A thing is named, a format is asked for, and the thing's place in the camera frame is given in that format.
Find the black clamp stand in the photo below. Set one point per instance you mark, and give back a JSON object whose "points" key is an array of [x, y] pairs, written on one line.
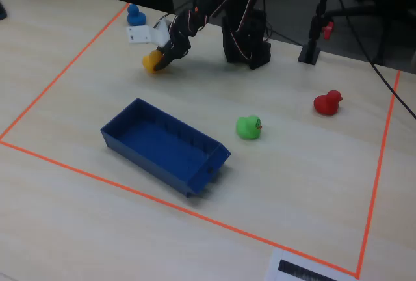
{"points": [[314, 34]]}

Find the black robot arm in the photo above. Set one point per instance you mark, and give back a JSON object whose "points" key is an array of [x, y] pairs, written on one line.
{"points": [[245, 43]]}

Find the blue plastic box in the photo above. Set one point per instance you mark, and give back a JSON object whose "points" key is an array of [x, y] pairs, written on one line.
{"points": [[162, 146]]}

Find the long orange tape strip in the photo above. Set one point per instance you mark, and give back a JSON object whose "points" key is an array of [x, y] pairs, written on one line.
{"points": [[162, 199]]}

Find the white paper with black bar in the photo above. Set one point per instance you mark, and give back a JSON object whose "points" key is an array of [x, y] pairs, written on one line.
{"points": [[292, 266]]}

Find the green rubber duck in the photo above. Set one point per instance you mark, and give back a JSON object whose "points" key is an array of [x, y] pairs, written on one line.
{"points": [[247, 128]]}

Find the red rubber duck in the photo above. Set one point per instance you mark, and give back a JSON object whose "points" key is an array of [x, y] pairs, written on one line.
{"points": [[326, 102]]}

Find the blue rubber duck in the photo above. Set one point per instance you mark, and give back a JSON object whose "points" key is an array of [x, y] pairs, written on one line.
{"points": [[135, 16]]}

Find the red clamp knob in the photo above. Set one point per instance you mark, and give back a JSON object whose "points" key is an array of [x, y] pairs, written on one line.
{"points": [[329, 30]]}

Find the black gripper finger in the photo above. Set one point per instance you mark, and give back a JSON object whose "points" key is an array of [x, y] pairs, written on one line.
{"points": [[164, 47], [164, 63]]}

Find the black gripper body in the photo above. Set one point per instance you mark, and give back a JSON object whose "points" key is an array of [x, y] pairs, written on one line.
{"points": [[174, 49]]}

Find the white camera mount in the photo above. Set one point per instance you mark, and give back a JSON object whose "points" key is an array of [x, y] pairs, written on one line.
{"points": [[143, 35]]}

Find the yellow rubber duck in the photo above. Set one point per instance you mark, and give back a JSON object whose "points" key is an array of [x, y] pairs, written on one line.
{"points": [[151, 61]]}

